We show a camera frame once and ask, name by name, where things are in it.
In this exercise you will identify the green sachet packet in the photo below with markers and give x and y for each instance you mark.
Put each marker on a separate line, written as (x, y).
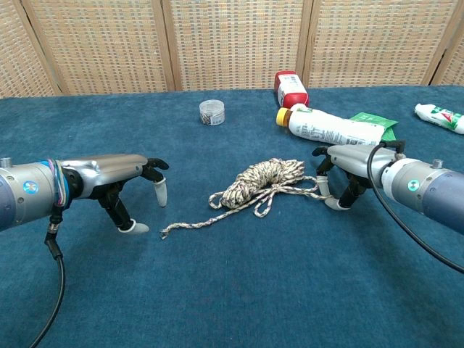
(369, 119)
(389, 135)

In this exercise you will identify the blue velvet table cloth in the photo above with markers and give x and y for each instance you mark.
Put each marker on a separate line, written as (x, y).
(217, 282)

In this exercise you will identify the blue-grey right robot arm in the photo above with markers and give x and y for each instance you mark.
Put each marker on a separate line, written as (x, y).
(427, 192)

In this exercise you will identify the red bottle with white label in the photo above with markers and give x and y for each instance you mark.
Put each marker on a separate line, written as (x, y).
(291, 92)

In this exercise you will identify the small white green-print bottle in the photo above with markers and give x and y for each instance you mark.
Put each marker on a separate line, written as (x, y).
(438, 117)

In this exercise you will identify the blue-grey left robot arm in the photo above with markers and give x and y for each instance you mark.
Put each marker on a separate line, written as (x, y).
(21, 192)

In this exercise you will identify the clear round plastic jar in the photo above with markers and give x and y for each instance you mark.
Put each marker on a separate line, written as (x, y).
(212, 112)

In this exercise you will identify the woven wooden folding screen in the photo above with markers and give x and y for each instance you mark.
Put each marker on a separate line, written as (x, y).
(232, 43)

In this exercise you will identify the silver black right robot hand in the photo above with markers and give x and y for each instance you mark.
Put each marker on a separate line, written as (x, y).
(355, 159)

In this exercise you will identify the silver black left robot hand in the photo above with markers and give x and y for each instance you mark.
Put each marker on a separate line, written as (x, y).
(105, 170)

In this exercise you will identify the white bottle with yellow cap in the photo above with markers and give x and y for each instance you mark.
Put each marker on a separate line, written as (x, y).
(326, 128)

